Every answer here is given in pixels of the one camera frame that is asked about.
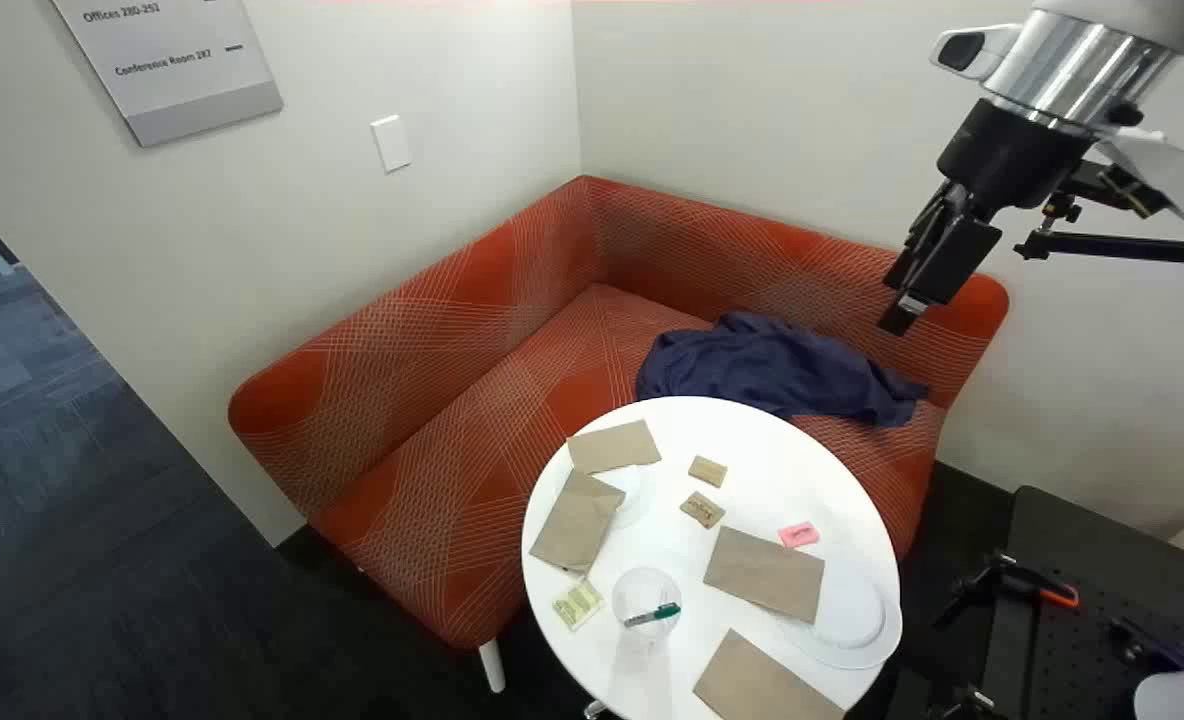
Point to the brown sugar packet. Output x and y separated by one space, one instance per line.
704 471
700 511

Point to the pink sweetener packet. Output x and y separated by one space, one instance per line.
796 534

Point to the brown napkin left of cup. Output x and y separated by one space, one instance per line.
578 524

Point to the grey wall sign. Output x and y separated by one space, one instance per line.
174 67

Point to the orange red sofa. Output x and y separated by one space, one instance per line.
415 431

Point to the yellow green sweetener packet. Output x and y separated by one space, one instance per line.
578 604

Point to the blue green pen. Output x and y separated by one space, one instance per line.
654 617

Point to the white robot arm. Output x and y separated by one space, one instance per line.
1056 129

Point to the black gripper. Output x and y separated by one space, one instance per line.
993 162

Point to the black orange clamp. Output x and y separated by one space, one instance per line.
1005 576

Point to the dark blue cloth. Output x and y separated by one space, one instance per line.
778 371

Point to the brown napkin table edge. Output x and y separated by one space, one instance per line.
750 687

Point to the clear plastic measuring cup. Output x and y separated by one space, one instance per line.
641 590

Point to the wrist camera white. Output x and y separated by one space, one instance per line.
1148 159

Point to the round white table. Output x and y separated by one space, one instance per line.
704 562

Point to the brown napkin near sofa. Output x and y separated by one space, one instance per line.
616 447

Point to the brown napkin centre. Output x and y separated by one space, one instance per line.
765 572

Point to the clear plastic lid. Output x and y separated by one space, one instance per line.
850 611

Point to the white wall switch plate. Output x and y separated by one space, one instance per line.
392 143

